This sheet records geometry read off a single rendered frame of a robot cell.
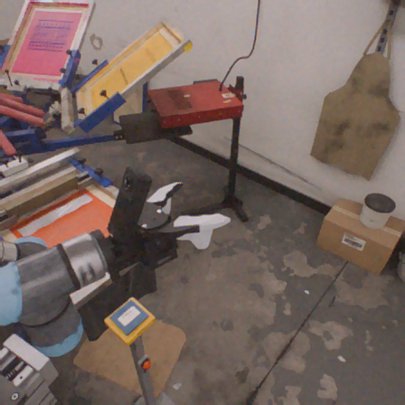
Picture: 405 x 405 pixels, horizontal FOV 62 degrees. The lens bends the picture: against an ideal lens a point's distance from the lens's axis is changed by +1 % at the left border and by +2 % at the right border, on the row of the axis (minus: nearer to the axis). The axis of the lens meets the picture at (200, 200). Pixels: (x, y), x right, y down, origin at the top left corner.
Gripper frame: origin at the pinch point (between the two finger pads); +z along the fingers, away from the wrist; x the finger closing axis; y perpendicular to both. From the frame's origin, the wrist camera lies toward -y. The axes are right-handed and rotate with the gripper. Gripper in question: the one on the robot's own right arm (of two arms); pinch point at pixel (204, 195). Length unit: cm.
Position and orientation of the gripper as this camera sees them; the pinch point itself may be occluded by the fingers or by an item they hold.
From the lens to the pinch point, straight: 58.7
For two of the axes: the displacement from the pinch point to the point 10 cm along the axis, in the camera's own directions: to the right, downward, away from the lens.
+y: 0.7, 8.3, 5.5
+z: 8.3, -3.6, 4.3
